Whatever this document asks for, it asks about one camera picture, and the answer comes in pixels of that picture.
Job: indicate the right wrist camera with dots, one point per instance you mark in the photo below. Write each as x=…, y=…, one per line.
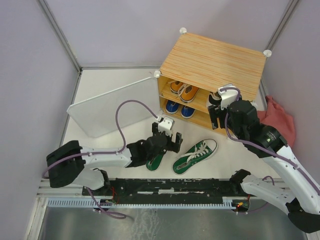
x=229, y=94

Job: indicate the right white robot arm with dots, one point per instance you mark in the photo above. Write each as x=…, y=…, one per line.
x=301, y=203

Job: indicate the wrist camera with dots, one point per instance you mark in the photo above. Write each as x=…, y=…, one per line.
x=165, y=125
x=229, y=94

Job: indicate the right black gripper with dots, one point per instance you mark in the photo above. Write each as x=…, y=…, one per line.
x=215, y=112

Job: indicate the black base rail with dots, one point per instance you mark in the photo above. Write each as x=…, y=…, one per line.
x=170, y=191

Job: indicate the wooden shoe cabinet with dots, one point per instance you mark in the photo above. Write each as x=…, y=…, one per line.
x=208, y=64

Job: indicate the black sneaker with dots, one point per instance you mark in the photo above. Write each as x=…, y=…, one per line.
x=214, y=99

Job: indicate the white cabinet door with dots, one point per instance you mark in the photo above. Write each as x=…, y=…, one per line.
x=96, y=116

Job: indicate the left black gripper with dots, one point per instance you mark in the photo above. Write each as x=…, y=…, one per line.
x=178, y=139

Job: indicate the pink cloth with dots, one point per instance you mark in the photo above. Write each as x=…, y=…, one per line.
x=276, y=116

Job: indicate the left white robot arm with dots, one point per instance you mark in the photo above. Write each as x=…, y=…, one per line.
x=79, y=165

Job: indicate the green sneaker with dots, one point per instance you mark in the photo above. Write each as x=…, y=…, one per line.
x=153, y=164
x=199, y=152

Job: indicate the blue sneaker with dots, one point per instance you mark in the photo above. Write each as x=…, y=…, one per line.
x=172, y=107
x=187, y=112

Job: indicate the light blue cable duct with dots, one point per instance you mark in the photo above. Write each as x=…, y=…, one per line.
x=88, y=202

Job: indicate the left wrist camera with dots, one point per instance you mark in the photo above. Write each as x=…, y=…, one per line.
x=165, y=125

